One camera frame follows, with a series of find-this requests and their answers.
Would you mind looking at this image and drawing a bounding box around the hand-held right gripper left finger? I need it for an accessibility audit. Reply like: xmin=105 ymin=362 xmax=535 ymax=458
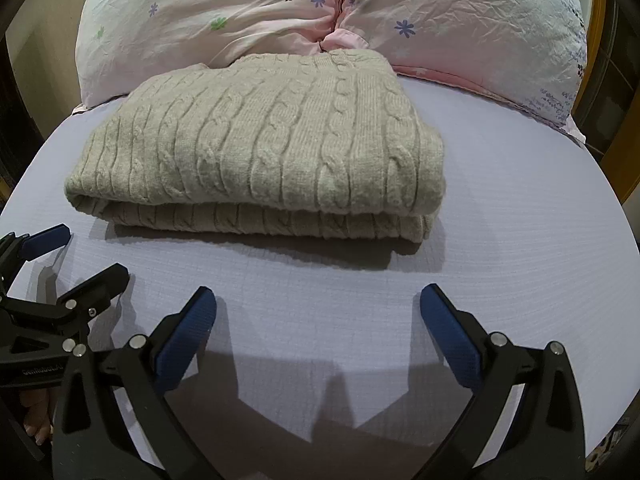
xmin=52 ymin=286 xmax=223 ymax=480

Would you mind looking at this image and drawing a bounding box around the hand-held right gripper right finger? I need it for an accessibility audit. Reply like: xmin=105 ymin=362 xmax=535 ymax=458
xmin=419 ymin=283 xmax=586 ymax=480

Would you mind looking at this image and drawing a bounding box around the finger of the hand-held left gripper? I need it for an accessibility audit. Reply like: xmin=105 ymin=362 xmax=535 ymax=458
xmin=0 ymin=262 xmax=131 ymax=356
xmin=0 ymin=224 xmax=71 ymax=283

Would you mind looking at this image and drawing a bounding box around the beige cable knit sweater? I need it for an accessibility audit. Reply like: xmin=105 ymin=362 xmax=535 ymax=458
xmin=64 ymin=50 xmax=447 ymax=242

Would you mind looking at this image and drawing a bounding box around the person's left hand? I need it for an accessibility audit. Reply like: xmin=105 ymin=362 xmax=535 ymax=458
xmin=17 ymin=389 xmax=54 ymax=446

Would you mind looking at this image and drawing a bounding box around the lilac bed sheet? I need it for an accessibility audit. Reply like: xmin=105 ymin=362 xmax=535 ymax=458
xmin=0 ymin=72 xmax=633 ymax=480

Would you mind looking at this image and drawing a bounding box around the pink floral pillow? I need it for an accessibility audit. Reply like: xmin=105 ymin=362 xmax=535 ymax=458
xmin=75 ymin=0 xmax=347 ymax=109
xmin=320 ymin=0 xmax=589 ymax=145

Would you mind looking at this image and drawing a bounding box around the wooden door frame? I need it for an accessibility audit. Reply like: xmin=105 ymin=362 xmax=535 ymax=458
xmin=572 ymin=0 xmax=640 ymax=213

